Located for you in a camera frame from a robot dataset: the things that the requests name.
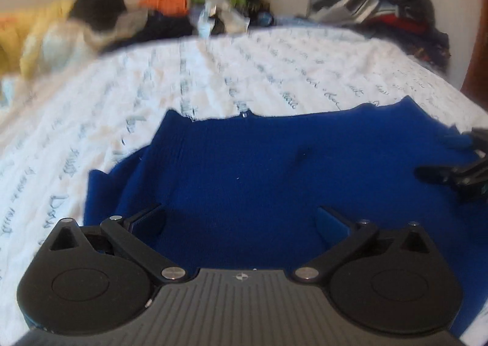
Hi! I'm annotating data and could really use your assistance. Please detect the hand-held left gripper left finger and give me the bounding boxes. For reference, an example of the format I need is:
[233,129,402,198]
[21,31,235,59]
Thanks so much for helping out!
[49,204,188,283]

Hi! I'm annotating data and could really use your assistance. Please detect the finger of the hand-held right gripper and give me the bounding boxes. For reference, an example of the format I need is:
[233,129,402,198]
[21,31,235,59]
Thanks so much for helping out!
[414,164,463,187]
[445,127,488,156]

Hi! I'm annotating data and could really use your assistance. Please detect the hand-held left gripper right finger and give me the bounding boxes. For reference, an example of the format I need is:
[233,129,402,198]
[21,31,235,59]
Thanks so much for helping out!
[293,206,433,283]

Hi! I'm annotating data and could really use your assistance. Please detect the blue knit sweater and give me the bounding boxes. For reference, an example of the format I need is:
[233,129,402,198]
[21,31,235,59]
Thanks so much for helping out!
[88,96,488,336]

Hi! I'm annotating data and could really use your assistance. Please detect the brown wooden furniture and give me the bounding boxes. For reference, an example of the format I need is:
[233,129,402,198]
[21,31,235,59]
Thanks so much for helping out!
[460,22,488,103]

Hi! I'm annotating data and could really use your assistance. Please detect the dark patterned cloth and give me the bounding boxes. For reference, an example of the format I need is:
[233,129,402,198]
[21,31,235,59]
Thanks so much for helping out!
[403,30,451,75]

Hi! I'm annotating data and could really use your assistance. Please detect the white script-print bed cover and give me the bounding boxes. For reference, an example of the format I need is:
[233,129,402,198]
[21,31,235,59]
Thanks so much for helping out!
[0,25,488,286]

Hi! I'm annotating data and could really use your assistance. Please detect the red garment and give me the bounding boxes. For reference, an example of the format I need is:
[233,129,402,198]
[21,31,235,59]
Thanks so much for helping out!
[371,13,431,36]

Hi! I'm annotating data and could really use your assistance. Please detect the dark navy garment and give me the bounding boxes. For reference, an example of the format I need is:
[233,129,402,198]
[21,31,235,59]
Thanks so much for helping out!
[102,13,198,54]

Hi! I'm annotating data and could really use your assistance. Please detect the white quilted garment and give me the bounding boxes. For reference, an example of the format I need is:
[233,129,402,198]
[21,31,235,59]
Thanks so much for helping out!
[22,21,101,73]

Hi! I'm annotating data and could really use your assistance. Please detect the grey garment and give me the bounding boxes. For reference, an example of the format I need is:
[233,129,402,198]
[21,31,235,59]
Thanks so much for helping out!
[109,9,150,39]

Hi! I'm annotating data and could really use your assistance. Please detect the white plastic bags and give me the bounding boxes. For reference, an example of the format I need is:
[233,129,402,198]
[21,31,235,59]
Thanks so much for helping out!
[197,0,251,37]

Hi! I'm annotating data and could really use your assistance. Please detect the black garment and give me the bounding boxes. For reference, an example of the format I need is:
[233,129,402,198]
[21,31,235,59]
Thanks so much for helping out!
[70,0,129,33]

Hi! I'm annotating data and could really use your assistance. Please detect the yellow floral quilt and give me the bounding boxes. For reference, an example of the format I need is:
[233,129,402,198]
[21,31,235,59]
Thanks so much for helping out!
[0,0,78,81]

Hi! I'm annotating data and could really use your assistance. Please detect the dark olive plush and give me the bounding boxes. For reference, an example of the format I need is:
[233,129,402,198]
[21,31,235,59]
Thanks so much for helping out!
[233,0,272,19]

